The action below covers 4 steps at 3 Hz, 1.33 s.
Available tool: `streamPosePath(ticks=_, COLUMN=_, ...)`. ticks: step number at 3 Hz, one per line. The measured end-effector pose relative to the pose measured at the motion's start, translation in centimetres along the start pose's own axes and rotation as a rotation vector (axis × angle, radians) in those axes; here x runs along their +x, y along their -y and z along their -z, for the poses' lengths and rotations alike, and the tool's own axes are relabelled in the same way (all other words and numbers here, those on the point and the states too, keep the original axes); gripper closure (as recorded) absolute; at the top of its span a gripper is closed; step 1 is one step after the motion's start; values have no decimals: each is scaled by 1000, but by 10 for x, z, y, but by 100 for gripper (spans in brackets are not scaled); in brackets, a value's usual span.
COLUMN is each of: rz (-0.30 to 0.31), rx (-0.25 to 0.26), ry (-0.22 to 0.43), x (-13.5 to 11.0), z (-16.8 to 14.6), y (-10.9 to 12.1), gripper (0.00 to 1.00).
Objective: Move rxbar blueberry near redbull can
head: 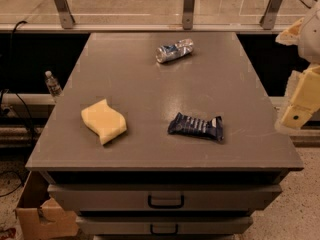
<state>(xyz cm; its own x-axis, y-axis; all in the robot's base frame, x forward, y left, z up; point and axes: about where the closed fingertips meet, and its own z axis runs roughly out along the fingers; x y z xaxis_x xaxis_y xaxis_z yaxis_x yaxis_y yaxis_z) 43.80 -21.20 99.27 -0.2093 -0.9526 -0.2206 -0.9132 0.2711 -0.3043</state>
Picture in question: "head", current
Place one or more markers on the black upper drawer handle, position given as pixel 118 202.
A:
pixel 166 203

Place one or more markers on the dark blue rxbar wrapper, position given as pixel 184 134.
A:
pixel 196 127

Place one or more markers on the grey lower drawer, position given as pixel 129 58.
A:
pixel 140 225

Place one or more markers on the yellow wavy sponge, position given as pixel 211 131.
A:
pixel 106 122

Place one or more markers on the grey upper drawer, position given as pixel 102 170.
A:
pixel 157 197

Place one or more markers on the black lower drawer handle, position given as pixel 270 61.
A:
pixel 162 230

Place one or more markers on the clear plastic water bottle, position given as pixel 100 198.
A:
pixel 53 84

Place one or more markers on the middle metal bracket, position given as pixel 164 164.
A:
pixel 188 14

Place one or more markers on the silver blue redbull can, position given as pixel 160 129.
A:
pixel 166 53

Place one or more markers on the brown cardboard box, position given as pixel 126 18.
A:
pixel 40 216

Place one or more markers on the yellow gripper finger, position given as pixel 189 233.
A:
pixel 290 36
pixel 302 97

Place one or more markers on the grey drawer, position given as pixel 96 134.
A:
pixel 157 197
pixel 140 225

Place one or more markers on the right metal bracket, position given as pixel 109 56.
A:
pixel 269 17

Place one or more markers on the left metal bracket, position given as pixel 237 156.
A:
pixel 66 19

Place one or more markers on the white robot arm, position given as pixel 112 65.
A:
pixel 309 41

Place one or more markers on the black drawer handle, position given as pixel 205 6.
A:
pixel 166 203
pixel 162 230

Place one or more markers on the metal bracket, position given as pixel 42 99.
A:
pixel 269 17
pixel 66 19
pixel 188 14

